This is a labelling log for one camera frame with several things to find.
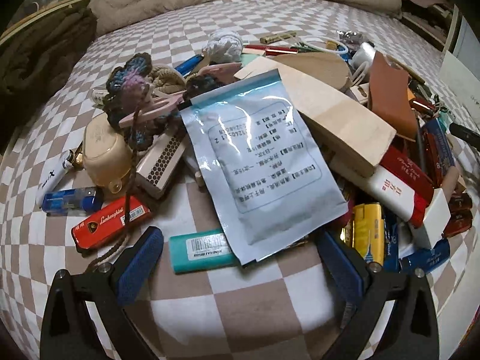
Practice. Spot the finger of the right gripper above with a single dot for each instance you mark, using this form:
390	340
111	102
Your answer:
464	133

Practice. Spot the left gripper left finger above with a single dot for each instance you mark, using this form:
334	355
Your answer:
67	330

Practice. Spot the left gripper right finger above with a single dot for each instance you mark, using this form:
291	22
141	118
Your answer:
411	331

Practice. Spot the white shoe box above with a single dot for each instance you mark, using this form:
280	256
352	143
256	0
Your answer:
462	83

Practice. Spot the white square box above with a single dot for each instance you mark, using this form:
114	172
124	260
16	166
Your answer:
436	218

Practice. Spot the red Lamborghini lighter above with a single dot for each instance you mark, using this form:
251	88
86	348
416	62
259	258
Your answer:
100	227

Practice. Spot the light wooden block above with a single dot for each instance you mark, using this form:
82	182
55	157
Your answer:
358	136

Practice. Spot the blue yellow lighter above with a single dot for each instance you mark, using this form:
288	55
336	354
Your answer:
369	233

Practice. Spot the checkered bed sheet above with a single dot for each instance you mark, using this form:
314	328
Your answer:
283	308

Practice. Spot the transparent blue lighter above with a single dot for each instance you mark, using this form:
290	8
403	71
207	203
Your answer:
88	200

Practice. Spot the white lighter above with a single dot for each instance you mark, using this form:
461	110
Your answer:
63	166

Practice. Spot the mint barcode lighter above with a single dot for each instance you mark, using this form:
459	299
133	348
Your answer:
200	251

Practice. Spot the beige plastic case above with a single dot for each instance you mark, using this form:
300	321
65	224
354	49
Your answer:
106	156

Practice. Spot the silver foil pouch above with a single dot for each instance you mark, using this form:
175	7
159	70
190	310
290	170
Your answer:
268	180

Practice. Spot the crochet butterfly charm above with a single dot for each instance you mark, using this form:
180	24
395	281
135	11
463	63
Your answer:
132	91

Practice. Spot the brown folded blanket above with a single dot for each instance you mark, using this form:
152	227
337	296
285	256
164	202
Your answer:
38	63

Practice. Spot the wooden shelf unit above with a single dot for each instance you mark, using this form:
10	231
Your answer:
34	17

